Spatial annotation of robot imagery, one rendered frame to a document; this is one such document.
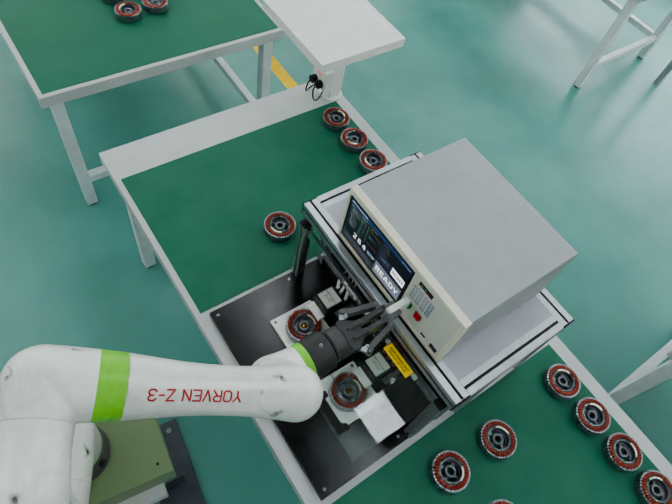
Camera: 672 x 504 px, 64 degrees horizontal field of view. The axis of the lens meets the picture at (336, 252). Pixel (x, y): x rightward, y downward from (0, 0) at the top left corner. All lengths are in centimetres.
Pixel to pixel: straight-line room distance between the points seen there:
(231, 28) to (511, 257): 180
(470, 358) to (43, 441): 95
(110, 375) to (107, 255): 190
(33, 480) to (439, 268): 87
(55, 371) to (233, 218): 114
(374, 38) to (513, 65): 242
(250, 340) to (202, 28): 153
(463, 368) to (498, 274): 26
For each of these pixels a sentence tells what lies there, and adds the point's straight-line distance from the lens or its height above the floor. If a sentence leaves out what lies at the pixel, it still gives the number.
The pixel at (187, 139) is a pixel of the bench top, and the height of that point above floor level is 75.
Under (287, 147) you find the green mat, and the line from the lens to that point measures 217.
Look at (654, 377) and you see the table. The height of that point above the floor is 54.
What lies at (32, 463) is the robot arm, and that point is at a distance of 91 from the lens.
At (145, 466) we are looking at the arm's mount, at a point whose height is 84.
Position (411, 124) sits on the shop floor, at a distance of 352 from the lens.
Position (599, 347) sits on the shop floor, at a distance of 308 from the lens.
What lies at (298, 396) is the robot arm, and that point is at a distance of 102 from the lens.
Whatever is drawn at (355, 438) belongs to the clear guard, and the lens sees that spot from 136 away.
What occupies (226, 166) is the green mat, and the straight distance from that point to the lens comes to 209.
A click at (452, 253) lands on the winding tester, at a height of 132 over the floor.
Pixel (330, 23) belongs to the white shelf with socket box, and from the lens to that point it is 200.
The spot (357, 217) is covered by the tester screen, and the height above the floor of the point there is 125.
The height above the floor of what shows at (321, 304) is 92.
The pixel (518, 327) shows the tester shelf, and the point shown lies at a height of 111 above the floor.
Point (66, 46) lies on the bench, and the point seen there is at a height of 75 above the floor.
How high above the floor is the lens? 233
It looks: 57 degrees down
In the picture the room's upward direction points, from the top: 16 degrees clockwise
